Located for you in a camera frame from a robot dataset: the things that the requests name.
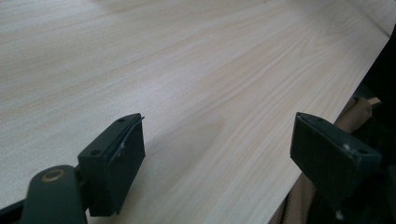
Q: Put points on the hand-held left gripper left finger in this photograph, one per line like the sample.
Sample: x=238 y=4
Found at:
x=115 y=168

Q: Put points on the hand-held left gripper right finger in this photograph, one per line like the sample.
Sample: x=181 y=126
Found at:
x=330 y=158

